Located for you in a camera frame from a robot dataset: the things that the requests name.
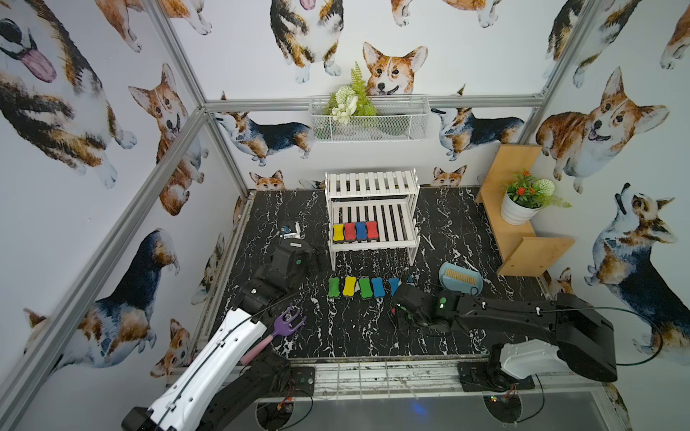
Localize white wooden two-tier shelf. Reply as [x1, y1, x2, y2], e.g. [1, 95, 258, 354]
[325, 169, 420, 269]

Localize purple pink garden fork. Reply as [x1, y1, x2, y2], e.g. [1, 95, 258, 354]
[240, 306, 307, 366]

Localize red eraser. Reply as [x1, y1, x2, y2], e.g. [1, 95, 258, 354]
[366, 221, 379, 241]
[343, 223, 357, 242]

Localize artificial fern and flowers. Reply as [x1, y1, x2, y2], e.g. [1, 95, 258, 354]
[325, 63, 377, 125]

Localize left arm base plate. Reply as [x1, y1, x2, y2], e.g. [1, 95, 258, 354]
[271, 366, 316, 398]

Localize green potted plant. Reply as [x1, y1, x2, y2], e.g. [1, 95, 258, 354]
[505, 170, 571, 209]

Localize white plant pot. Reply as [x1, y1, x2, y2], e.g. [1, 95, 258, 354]
[501, 194, 540, 226]

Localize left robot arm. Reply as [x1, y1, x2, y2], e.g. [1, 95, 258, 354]
[121, 221, 326, 430]

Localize wooden corner shelf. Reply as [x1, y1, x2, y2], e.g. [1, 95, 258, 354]
[477, 145, 575, 278]

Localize yellow eraser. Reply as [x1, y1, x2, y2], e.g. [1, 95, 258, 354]
[332, 224, 345, 244]
[342, 276, 358, 297]

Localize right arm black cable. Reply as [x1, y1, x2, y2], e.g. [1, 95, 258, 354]
[592, 305, 665, 367]

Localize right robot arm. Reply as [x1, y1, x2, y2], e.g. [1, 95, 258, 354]
[393, 284, 618, 391]

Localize green eraser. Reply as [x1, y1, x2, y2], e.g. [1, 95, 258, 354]
[328, 278, 341, 299]
[359, 278, 374, 299]

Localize white wire wall basket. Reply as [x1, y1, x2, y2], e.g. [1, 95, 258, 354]
[308, 95, 431, 143]

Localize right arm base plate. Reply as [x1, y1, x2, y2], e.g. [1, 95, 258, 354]
[456, 361, 535, 393]

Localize teal dustpan with brush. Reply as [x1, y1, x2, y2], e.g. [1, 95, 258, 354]
[438, 262, 483, 296]

